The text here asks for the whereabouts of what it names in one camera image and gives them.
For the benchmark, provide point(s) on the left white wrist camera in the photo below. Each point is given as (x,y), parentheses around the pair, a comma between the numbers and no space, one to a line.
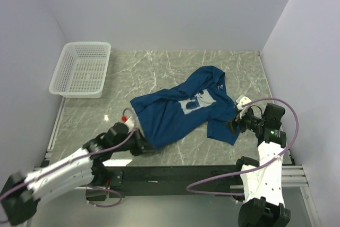
(130,122)

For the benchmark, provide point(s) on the white perforated plastic basket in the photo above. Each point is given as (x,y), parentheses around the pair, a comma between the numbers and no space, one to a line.
(81,70)

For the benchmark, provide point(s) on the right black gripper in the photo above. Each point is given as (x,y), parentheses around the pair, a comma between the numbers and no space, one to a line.
(240,120)

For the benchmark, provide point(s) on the blue printed t-shirt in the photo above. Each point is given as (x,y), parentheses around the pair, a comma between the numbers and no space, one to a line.
(168,115)

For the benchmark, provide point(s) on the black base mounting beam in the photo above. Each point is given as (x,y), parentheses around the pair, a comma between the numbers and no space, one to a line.
(165,180)

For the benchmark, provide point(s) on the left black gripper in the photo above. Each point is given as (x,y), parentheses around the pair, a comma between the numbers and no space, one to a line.
(141,145)

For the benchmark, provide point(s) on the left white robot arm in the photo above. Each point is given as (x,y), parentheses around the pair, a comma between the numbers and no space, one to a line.
(21,194)

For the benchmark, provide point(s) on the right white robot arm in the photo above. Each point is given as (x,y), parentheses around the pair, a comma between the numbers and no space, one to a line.
(262,179)

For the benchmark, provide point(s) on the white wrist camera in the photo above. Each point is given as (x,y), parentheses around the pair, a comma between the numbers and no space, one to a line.
(242,100)
(130,122)

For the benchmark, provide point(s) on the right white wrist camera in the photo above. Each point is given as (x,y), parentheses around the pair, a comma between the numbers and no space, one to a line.
(242,100)

